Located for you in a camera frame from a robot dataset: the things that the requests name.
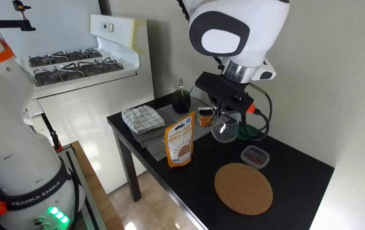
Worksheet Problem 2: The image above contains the dark green cup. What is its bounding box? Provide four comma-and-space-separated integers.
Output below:
171, 89, 192, 114

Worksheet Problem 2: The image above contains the dark grey folded cloth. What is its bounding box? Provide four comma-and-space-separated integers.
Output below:
131, 127, 167, 149

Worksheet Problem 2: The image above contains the grey placemat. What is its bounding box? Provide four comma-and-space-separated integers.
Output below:
131, 97, 231, 162

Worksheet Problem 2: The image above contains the stove burner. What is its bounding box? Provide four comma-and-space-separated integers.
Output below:
29, 52, 70, 68
65, 48, 103, 62
34, 65, 86, 87
78, 57, 125, 77

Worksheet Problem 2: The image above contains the white gas stove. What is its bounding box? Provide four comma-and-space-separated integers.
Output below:
19, 14, 155, 194

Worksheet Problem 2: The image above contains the orange snack pouch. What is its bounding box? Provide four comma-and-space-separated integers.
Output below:
164, 111, 195, 169

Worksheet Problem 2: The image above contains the white checked cloth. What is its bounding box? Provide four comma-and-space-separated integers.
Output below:
121, 105, 166, 134

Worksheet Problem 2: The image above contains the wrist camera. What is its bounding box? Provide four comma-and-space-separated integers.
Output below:
195, 72, 255, 114

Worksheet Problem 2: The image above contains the open tin can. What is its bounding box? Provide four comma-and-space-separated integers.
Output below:
197, 107, 216, 128

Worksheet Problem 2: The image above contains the clear plastic container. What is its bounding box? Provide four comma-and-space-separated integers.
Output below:
240, 145, 270, 170

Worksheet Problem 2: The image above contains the green round lid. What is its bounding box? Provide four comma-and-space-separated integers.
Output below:
236, 124, 260, 141

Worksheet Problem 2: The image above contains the glass cup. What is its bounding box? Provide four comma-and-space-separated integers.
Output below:
211, 115, 239, 143

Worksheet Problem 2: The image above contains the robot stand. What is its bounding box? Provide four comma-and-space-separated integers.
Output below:
57, 141, 125, 230

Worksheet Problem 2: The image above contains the camera on mount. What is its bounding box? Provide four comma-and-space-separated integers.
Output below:
0, 0, 37, 32

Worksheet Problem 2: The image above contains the round cork mat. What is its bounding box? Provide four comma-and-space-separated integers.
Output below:
214, 163, 274, 216

